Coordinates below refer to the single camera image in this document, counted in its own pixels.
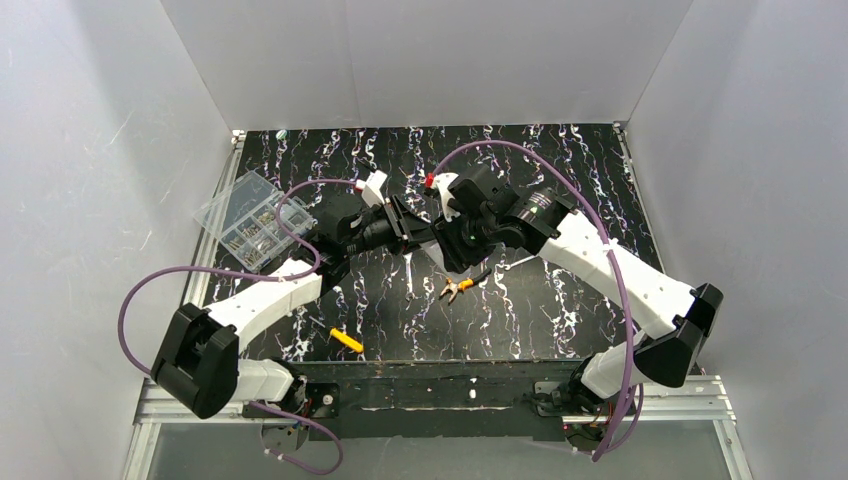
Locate white remote control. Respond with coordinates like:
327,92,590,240
421,240,444,264

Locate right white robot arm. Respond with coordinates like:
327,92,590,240
425,165,724,400

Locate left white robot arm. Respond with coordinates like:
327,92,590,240
150,195,434,419

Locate orange handled pliers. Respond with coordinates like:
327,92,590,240
438,268,493,304

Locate purple cable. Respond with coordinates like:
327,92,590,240
117,178,345,476
433,140,645,463

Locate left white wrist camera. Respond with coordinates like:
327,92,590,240
354,170,388,207

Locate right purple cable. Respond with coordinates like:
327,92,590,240
433,140,645,463

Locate aluminium frame rail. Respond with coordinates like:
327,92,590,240
562,375,753,479

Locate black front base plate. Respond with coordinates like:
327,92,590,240
295,360,615,441

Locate yellow handled screwdriver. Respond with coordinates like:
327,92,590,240
311,318,365,354

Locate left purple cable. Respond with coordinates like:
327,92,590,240
117,178,345,476

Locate clear plastic screw box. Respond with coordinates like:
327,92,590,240
193,171,315,274

